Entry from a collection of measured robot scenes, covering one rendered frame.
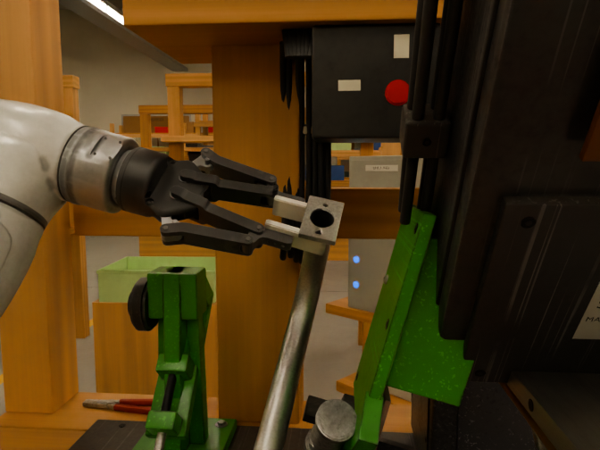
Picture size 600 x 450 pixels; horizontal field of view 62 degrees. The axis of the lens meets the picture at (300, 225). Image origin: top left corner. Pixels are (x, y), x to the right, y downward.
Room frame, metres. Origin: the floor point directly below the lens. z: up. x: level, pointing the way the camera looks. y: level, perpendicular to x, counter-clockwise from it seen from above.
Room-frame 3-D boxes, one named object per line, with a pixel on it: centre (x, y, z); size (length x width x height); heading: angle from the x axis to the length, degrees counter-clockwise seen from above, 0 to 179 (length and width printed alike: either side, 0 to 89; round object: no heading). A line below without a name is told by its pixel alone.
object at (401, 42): (0.75, -0.11, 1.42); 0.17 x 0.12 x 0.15; 85
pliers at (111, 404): (0.86, 0.31, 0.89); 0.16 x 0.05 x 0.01; 83
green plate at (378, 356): (0.47, -0.12, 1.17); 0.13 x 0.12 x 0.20; 85
